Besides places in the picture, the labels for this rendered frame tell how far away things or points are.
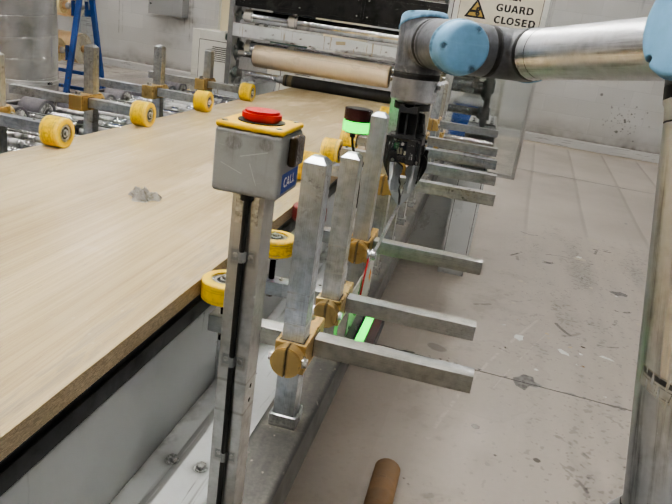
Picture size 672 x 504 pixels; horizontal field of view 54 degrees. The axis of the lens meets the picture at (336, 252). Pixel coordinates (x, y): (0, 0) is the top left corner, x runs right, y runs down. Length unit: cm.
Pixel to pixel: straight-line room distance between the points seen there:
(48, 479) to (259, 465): 29
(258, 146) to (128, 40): 1142
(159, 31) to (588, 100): 680
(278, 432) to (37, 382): 41
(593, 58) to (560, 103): 903
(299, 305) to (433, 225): 301
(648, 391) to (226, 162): 48
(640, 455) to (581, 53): 59
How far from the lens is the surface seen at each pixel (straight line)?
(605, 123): 1015
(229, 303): 72
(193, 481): 111
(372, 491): 200
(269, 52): 391
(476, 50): 119
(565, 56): 111
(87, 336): 91
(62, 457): 91
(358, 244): 144
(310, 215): 94
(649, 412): 74
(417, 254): 150
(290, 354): 100
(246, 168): 65
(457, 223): 382
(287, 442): 106
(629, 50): 101
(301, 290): 98
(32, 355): 87
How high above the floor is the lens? 133
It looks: 20 degrees down
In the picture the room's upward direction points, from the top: 8 degrees clockwise
